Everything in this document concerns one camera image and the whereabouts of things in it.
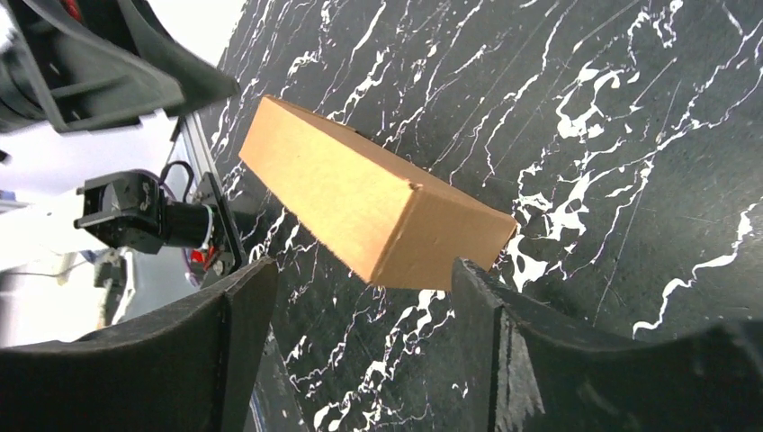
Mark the brown cardboard box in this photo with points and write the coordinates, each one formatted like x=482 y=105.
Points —
x=390 y=222

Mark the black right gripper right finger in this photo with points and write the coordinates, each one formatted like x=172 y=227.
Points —
x=529 y=367

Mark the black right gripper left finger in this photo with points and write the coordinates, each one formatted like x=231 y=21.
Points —
x=188 y=366

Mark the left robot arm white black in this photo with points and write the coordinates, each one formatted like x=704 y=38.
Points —
x=127 y=209

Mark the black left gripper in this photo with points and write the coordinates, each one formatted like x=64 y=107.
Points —
x=99 y=65

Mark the aluminium front rail frame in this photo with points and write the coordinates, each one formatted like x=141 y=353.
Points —
x=191 y=145

